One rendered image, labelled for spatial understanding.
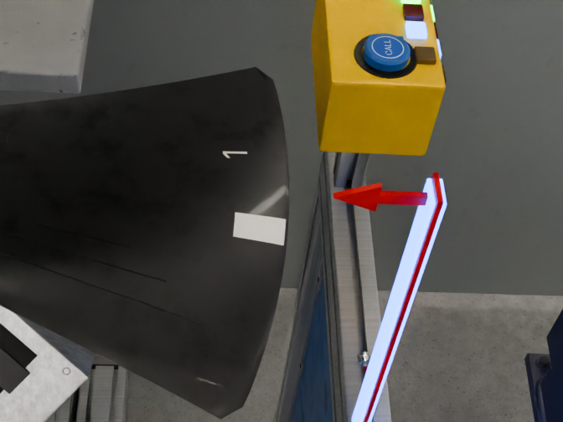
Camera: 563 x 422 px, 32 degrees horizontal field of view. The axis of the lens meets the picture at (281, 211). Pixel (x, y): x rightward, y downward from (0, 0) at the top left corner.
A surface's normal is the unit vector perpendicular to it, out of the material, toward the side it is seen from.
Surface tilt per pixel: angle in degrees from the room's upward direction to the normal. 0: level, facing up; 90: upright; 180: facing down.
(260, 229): 20
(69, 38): 0
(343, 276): 0
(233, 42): 90
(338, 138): 90
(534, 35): 90
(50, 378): 50
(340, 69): 0
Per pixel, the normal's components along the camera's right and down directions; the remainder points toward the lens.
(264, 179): 0.18, -0.37
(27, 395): 0.07, 0.19
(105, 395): 0.09, -0.63
